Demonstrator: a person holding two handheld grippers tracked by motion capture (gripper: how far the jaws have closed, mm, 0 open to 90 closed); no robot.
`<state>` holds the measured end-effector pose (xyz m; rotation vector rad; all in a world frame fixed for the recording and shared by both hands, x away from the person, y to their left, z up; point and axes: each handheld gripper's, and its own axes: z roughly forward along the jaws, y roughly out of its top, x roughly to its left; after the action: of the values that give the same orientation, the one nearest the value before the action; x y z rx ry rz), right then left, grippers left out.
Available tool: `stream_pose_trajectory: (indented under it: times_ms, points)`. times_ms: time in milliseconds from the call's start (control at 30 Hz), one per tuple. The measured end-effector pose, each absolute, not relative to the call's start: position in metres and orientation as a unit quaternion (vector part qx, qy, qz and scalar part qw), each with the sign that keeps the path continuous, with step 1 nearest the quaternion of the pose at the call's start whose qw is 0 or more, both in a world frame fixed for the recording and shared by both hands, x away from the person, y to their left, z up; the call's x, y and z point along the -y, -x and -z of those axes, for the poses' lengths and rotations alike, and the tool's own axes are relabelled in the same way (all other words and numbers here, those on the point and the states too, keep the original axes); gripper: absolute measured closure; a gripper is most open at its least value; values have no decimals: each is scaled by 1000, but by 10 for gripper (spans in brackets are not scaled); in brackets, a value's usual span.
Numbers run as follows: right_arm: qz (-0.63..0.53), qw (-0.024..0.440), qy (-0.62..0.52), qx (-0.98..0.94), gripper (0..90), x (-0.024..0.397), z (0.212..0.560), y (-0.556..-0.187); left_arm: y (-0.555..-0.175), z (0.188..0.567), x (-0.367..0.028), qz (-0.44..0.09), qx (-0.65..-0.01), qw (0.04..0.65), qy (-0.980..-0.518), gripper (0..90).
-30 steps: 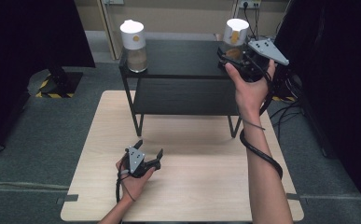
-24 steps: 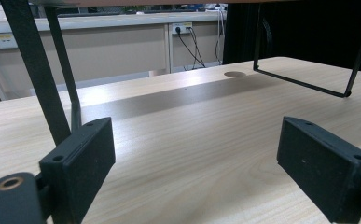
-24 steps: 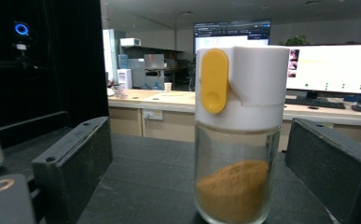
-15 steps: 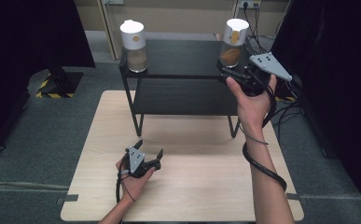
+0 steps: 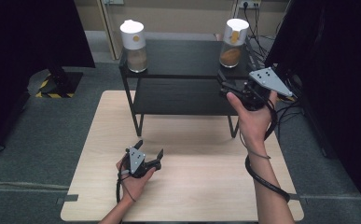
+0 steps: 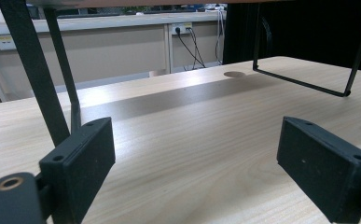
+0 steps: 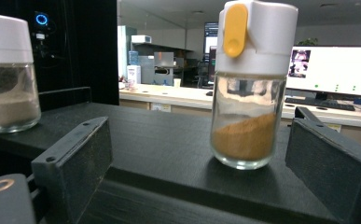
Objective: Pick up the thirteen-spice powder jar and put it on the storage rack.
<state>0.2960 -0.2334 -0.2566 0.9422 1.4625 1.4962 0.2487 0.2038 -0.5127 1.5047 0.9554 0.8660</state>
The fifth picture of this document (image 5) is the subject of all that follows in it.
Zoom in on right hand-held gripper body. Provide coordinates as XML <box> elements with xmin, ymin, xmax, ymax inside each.
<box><xmin>220</xmin><ymin>66</ymin><xmax>295</xmax><ymax>112</ymax></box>

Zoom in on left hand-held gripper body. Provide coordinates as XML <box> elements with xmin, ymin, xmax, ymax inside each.
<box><xmin>125</xmin><ymin>146</ymin><xmax>162</xmax><ymax>179</ymax></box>

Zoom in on jar with orange brown powder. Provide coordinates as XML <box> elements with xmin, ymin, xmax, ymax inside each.
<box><xmin>218</xmin><ymin>18</ymin><xmax>251</xmax><ymax>69</ymax></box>

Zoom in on black two-tier shelf rack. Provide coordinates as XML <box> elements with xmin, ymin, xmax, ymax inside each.
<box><xmin>118</xmin><ymin>30</ymin><xmax>262</xmax><ymax>139</ymax></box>

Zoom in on person's left hand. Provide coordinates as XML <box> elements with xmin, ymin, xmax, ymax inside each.
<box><xmin>116</xmin><ymin>158</ymin><xmax>158</xmax><ymax>203</ymax></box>

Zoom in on person's right hand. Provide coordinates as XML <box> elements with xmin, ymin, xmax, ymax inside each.
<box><xmin>226</xmin><ymin>90</ymin><xmax>279</xmax><ymax>151</ymax></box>

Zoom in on black curtain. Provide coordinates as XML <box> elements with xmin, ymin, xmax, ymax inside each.
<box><xmin>263</xmin><ymin>0</ymin><xmax>361</xmax><ymax>217</ymax></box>
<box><xmin>0</xmin><ymin>0</ymin><xmax>96</xmax><ymax>158</ymax></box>

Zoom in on black cables at socket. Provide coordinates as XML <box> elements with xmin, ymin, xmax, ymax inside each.
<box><xmin>243</xmin><ymin>5</ymin><xmax>276</xmax><ymax>63</ymax></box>

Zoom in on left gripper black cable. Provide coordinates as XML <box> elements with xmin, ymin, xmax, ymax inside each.
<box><xmin>115</xmin><ymin>155</ymin><xmax>138</xmax><ymax>205</ymax></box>

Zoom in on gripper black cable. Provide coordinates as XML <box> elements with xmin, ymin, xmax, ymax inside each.
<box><xmin>115</xmin><ymin>155</ymin><xmax>138</xmax><ymax>205</ymax></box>
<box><xmin>239</xmin><ymin>92</ymin><xmax>292</xmax><ymax>203</ymax></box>

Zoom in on black cables on floor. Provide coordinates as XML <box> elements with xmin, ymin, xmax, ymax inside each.
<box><xmin>274</xmin><ymin>98</ymin><xmax>304</xmax><ymax>143</ymax></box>

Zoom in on white frame post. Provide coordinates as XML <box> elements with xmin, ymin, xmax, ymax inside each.
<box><xmin>226</xmin><ymin>0</ymin><xmax>242</xmax><ymax>21</ymax></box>
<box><xmin>95</xmin><ymin>0</ymin><xmax>122</xmax><ymax>61</ymax></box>

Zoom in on white wall socket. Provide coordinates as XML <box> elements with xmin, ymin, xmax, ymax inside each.
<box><xmin>238</xmin><ymin>0</ymin><xmax>262</xmax><ymax>9</ymax></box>

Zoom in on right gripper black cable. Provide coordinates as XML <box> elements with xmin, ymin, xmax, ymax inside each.
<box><xmin>239</xmin><ymin>92</ymin><xmax>292</xmax><ymax>203</ymax></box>

